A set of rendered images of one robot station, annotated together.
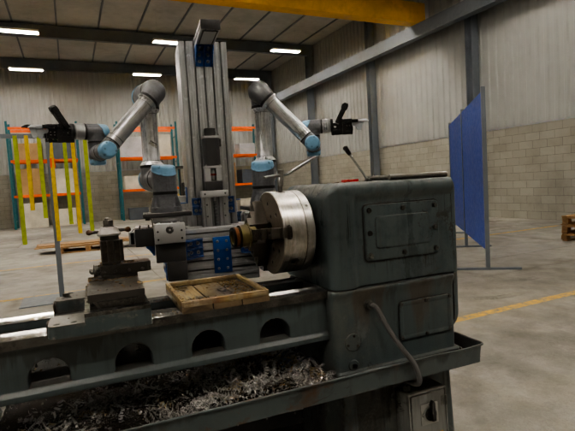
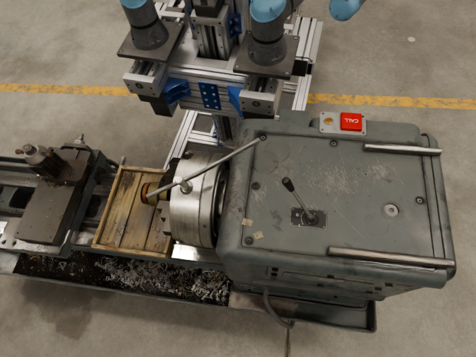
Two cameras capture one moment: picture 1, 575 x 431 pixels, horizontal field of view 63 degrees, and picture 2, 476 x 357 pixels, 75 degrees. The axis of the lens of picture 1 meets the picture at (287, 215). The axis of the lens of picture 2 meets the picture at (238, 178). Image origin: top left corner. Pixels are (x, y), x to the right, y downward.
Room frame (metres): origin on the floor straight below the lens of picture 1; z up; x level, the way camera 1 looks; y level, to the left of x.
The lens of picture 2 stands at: (1.56, -0.35, 2.03)
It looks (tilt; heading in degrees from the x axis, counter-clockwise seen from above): 63 degrees down; 40
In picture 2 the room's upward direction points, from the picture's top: 9 degrees counter-clockwise
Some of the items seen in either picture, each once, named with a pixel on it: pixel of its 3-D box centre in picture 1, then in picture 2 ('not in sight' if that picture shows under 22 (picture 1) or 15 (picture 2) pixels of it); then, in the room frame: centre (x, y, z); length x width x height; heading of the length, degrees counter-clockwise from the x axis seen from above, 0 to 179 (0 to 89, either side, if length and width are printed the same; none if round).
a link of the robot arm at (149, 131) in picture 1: (150, 138); not in sight; (2.39, 0.67, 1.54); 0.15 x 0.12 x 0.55; 38
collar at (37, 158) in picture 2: (109, 231); (34, 153); (1.64, 0.63, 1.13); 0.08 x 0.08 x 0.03
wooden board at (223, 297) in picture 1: (214, 291); (142, 209); (1.70, 0.28, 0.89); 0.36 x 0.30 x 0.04; 23
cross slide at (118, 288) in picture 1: (113, 286); (57, 190); (1.58, 0.61, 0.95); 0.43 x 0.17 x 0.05; 23
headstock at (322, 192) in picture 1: (367, 227); (321, 208); (1.98, -0.34, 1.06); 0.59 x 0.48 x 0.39; 113
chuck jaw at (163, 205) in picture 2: (270, 233); (171, 220); (1.69, 0.06, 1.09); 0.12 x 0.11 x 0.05; 23
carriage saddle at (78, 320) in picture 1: (99, 304); (53, 197); (1.55, 0.65, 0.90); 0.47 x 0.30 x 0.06; 23
